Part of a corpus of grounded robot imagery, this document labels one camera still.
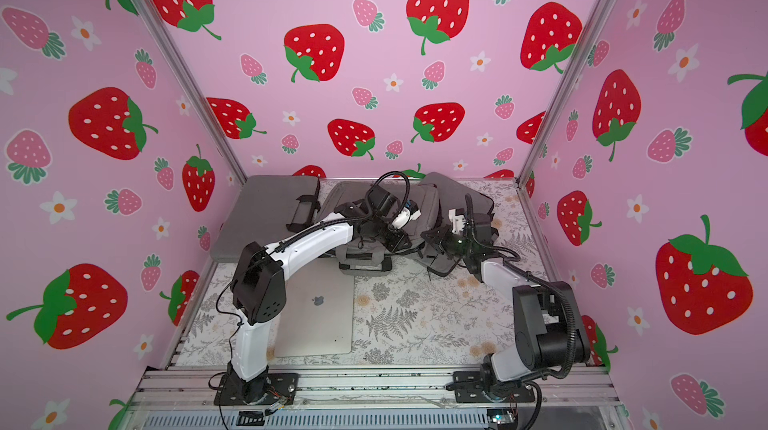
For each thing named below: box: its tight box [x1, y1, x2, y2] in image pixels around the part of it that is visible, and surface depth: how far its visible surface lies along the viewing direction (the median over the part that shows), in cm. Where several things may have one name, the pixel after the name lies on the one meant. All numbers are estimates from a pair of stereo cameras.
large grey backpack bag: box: [319, 181, 439, 273], surface depth 79 cm
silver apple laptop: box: [274, 257, 355, 357], surface depth 88 cm
